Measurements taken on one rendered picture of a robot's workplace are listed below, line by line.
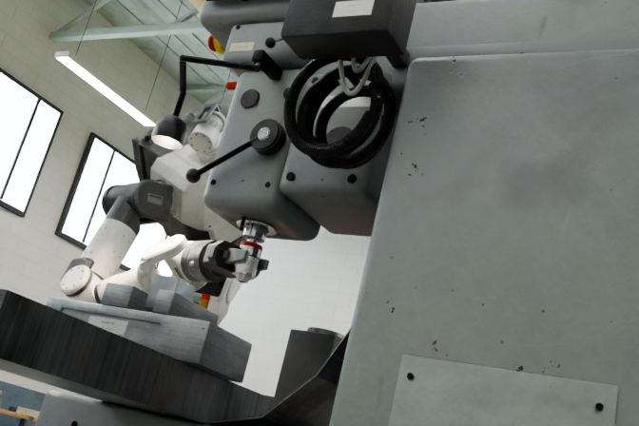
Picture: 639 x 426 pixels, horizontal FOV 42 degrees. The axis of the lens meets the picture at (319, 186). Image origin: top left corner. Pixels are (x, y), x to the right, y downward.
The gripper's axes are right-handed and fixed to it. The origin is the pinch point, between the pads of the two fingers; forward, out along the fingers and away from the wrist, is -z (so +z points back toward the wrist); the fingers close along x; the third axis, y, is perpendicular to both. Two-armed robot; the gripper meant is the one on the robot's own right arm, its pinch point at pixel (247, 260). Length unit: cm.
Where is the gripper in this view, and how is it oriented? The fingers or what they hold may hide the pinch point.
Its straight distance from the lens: 170.6
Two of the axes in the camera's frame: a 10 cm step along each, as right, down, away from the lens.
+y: -2.4, 9.2, -3.3
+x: 6.9, 3.9, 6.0
